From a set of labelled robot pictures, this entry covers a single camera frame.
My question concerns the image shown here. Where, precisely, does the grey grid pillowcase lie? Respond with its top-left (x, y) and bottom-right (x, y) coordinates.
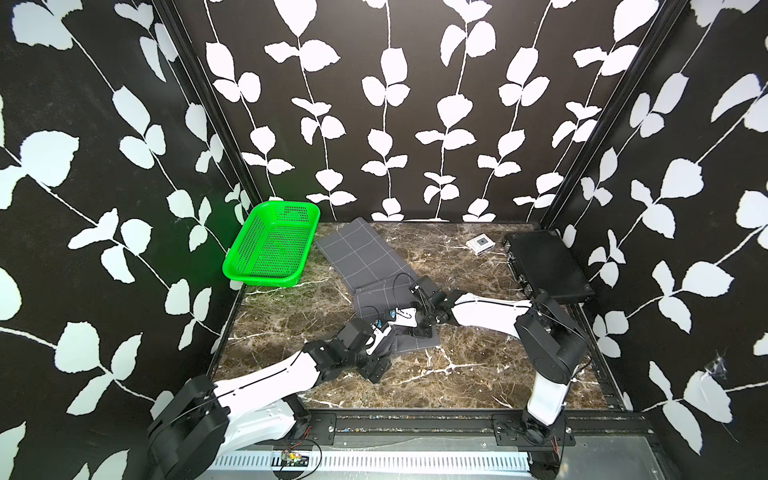
top-left (316, 218), bottom-right (440, 355)

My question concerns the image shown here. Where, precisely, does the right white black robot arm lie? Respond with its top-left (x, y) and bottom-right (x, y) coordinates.
top-left (409, 276), bottom-right (588, 433)

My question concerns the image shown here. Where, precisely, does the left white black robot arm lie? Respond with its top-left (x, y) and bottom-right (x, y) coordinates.
top-left (147, 318), bottom-right (395, 479)

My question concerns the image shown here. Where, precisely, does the small white tag card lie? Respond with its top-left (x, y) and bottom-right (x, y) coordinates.
top-left (466, 234), bottom-right (496, 256)

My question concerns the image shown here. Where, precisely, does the black flat case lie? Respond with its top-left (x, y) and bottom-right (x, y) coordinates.
top-left (502, 230), bottom-right (594, 305)

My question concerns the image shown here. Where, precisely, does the small circuit board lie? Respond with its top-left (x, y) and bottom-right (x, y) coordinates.
top-left (275, 452), bottom-right (311, 470)

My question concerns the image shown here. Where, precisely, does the green plastic basket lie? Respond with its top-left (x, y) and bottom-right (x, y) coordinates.
top-left (222, 200), bottom-right (321, 288)

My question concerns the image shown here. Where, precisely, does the white perforated strip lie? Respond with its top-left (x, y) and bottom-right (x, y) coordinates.
top-left (208, 451), bottom-right (531, 475)

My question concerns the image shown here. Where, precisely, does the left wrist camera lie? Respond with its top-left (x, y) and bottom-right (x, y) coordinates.
top-left (365, 324), bottom-right (396, 357)

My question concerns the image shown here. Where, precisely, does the black front mounting rail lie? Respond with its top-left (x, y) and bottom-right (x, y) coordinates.
top-left (309, 409), bottom-right (654, 450)

